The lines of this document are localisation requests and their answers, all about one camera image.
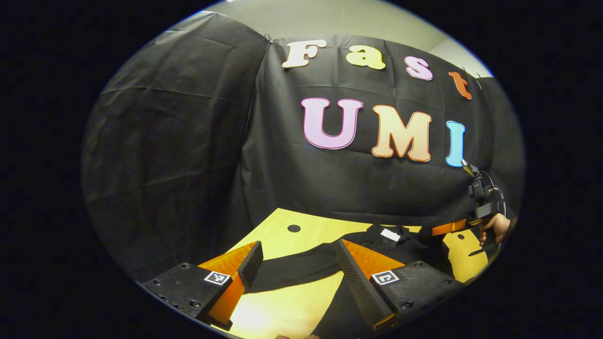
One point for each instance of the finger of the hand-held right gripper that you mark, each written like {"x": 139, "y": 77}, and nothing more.
{"x": 450, "y": 227}

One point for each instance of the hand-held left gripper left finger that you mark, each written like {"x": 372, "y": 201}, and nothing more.
{"x": 252, "y": 266}

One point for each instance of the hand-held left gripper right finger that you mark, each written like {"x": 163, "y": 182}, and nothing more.
{"x": 353, "y": 282}

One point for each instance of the black button shirt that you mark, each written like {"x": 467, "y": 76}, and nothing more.
{"x": 301, "y": 266}

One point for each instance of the small black cloth clip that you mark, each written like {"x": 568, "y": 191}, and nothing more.
{"x": 268, "y": 36}

